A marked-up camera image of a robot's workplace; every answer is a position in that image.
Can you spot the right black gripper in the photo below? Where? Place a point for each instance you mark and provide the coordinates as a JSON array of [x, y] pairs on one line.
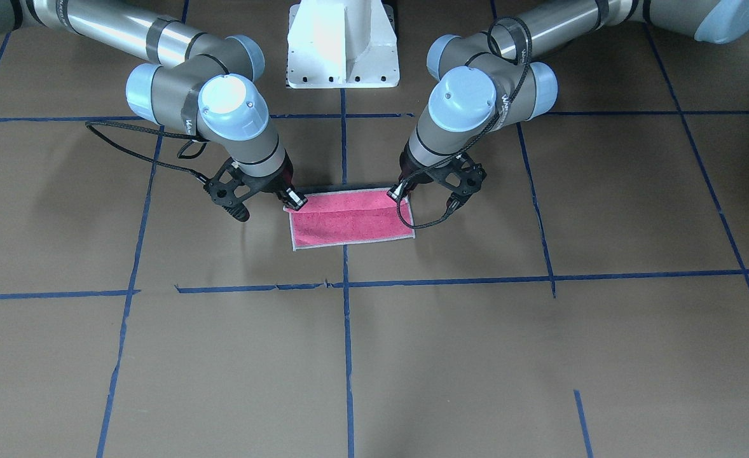
[[277, 182]]

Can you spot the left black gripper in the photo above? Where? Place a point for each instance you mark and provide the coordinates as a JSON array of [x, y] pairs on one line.
[[411, 173]]

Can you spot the pink towel with grey edge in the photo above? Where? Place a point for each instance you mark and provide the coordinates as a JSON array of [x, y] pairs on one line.
[[340, 218]]

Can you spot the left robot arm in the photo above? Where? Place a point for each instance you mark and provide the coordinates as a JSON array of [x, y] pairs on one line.
[[489, 80]]

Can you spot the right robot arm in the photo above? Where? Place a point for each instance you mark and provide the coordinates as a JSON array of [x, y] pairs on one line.
[[199, 86]]

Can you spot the brown paper table cover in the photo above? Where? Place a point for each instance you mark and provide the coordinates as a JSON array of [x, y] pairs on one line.
[[591, 300]]

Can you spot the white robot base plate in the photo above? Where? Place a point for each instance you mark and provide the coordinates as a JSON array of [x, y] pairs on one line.
[[342, 44]]

